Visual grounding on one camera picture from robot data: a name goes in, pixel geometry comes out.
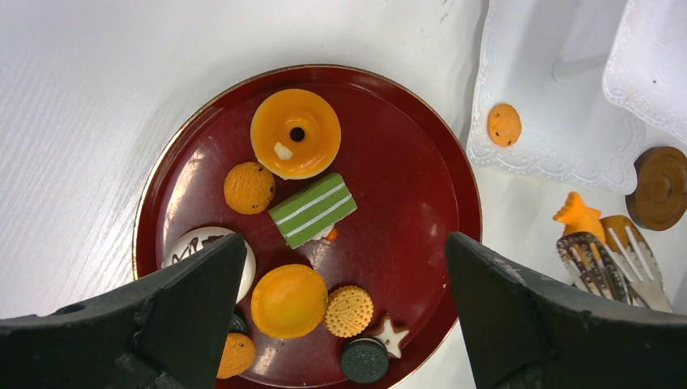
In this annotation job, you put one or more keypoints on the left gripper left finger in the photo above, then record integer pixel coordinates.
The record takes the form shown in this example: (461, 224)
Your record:
(164, 330)

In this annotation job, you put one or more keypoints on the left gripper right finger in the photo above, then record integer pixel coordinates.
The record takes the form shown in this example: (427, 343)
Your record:
(523, 329)

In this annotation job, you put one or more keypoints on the metal serving tongs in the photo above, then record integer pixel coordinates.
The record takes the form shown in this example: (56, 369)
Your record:
(624, 269)

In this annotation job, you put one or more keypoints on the orange fish-shaped pastry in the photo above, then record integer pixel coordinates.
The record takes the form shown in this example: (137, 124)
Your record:
(577, 217)

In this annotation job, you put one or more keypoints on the small chip cookie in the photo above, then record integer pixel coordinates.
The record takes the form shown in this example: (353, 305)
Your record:
(504, 125)

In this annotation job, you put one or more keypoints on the dark red round tray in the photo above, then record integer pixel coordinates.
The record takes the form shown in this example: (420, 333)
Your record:
(407, 172)

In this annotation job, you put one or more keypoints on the white three-tier dessert stand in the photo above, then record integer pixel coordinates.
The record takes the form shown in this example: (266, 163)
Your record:
(587, 78)

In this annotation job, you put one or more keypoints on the chocolate chip cookie lower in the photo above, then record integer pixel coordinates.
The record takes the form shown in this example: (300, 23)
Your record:
(238, 356)

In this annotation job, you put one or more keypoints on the chocolate chip cookie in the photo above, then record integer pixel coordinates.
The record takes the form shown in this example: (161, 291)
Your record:
(249, 188)
(238, 356)

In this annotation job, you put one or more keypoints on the white chocolate-drizzled donut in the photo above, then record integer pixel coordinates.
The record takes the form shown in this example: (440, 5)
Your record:
(197, 239)

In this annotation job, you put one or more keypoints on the large orange egg tart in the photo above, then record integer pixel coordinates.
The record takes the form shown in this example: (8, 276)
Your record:
(289, 301)

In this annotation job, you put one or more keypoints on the white star cookie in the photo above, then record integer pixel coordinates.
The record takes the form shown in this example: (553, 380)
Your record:
(390, 334)

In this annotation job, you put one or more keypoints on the dark chocolate sandwich cookie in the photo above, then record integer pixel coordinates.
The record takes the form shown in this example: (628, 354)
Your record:
(364, 360)

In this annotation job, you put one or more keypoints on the chocolate chip cookie upper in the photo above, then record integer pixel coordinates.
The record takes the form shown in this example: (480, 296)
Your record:
(249, 188)

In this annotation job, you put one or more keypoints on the round beige biscuit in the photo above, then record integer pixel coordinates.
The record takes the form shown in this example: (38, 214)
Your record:
(349, 311)

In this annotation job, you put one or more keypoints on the green striped cake slice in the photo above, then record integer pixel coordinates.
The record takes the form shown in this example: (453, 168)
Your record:
(312, 213)

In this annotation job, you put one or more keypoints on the near brown wooden coaster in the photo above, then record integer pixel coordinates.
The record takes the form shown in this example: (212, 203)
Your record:
(659, 200)

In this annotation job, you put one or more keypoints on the orange glazed donut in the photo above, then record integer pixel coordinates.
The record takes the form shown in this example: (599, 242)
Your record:
(295, 133)

